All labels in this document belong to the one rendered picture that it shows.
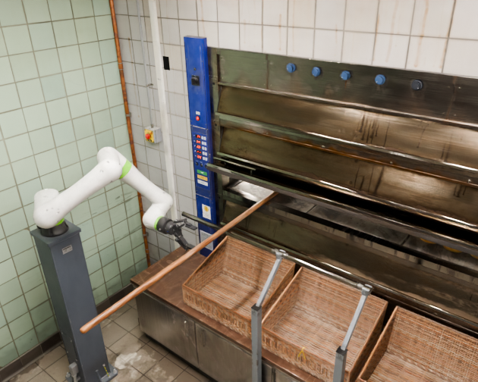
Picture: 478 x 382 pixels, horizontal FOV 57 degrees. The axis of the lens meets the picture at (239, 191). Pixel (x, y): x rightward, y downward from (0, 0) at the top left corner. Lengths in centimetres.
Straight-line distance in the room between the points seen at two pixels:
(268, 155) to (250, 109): 29
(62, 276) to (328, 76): 184
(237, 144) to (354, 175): 77
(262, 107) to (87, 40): 128
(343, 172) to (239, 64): 84
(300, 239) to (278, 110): 80
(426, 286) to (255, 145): 122
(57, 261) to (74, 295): 28
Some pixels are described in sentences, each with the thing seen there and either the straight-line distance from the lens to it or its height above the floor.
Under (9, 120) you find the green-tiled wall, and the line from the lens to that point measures 297.
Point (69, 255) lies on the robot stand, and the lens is 274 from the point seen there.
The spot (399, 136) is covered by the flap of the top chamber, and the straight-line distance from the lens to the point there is 221.
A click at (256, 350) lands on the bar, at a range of 254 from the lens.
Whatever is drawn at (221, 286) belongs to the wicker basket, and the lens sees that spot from 305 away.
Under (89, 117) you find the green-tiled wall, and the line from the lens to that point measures 325.
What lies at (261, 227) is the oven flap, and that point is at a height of 100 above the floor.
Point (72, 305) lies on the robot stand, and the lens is 291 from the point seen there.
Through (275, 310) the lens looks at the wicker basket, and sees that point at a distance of 268.
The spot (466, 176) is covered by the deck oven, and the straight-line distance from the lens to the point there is 219.
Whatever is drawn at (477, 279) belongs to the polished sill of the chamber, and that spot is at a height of 117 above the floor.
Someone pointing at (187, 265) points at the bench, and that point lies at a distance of 328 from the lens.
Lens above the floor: 253
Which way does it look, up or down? 27 degrees down
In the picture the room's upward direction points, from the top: 1 degrees counter-clockwise
